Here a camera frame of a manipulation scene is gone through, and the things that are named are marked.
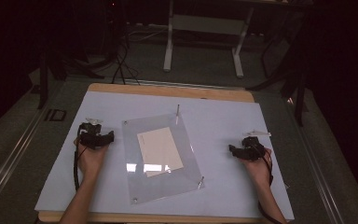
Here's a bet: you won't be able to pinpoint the white floor cable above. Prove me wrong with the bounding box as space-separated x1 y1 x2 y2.
128 21 170 44

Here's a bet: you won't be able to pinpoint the metal floor rail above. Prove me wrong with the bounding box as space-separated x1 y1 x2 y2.
0 104 50 217
123 78 247 91
286 98 347 224

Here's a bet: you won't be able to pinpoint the white metal desk frame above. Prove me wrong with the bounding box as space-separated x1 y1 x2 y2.
162 0 311 78

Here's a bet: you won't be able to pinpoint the photo card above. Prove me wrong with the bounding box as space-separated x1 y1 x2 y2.
136 126 185 178

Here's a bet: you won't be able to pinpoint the person's right hand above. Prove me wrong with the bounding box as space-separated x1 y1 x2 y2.
241 148 273 187

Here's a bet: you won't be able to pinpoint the dark equipment stand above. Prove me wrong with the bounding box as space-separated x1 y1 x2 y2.
60 0 131 79

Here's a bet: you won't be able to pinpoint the black stand with legs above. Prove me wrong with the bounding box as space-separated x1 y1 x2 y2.
245 12 312 127

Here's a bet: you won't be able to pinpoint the clear acrylic photo frame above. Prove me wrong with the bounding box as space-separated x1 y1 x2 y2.
120 113 205 205

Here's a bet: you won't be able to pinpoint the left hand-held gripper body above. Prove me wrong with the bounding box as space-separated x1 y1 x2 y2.
77 117 108 149

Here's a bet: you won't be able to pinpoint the black floor box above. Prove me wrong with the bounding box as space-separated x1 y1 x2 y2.
44 108 67 122

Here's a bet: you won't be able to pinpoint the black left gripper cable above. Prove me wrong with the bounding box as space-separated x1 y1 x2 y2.
73 146 85 192

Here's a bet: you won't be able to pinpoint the black floor cables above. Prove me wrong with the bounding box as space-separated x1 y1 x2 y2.
111 40 142 86

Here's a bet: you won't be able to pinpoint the white table sheet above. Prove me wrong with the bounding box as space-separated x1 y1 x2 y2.
34 91 295 220

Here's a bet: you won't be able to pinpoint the person's left hand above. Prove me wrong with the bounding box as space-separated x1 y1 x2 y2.
74 138 110 181

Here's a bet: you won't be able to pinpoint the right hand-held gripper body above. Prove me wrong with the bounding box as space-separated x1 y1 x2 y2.
241 130 272 161

